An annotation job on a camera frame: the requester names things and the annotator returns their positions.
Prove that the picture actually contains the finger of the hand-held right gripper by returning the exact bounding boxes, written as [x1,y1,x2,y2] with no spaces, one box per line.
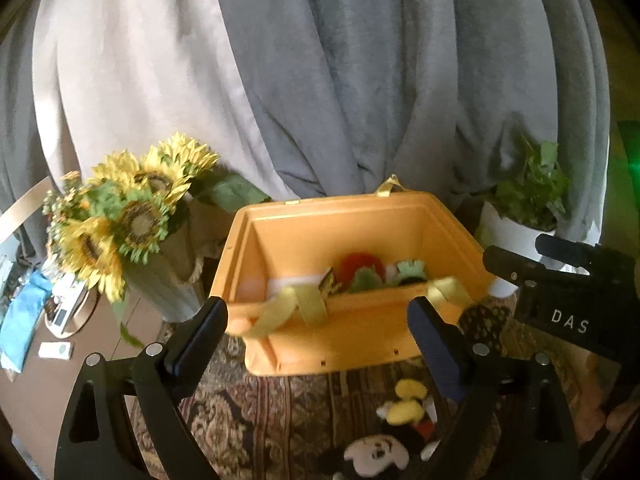
[482,245,542,289]
[534,233,603,272]

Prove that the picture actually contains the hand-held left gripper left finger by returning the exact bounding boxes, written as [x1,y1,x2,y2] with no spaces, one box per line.
[54,296,229,480]

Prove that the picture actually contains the patterned brown rug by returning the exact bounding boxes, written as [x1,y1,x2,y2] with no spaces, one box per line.
[125,290,591,480]

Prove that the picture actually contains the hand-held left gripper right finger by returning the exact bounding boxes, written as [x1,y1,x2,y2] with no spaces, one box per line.
[406,296,581,480]

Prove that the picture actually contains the orange storage box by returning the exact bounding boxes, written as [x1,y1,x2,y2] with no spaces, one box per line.
[207,175,494,377]

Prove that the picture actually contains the green plant in white pot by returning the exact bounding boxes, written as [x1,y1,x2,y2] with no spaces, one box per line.
[474,135,574,299]

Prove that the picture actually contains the grey curtain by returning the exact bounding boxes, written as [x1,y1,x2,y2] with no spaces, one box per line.
[0,25,57,261]
[210,0,614,242]

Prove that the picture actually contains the sunflower bouquet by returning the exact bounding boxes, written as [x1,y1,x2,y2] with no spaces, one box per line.
[42,132,272,356]

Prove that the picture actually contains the beige curtain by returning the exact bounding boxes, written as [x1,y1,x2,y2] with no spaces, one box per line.
[32,0,302,202]

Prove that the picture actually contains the white remote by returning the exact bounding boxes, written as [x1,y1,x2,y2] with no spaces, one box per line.
[37,341,75,361]

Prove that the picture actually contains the black and white mouse plush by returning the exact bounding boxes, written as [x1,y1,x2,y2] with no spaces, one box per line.
[320,378,444,480]

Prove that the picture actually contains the red fluffy plush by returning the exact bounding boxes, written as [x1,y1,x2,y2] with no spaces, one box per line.
[333,252,389,295]

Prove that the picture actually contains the green frog plush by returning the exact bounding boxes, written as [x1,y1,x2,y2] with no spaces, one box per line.
[392,258,430,286]

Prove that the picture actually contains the grey-green ribbed vase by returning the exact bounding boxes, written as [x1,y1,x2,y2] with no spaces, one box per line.
[122,200,207,324]

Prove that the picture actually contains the small white device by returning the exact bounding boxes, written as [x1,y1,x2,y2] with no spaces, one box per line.
[50,279,86,331]

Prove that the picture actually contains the person's right hand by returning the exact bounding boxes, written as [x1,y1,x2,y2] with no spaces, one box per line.
[575,351,640,444]

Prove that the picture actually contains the blue cloth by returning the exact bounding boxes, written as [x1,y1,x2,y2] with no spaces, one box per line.
[0,269,55,374]

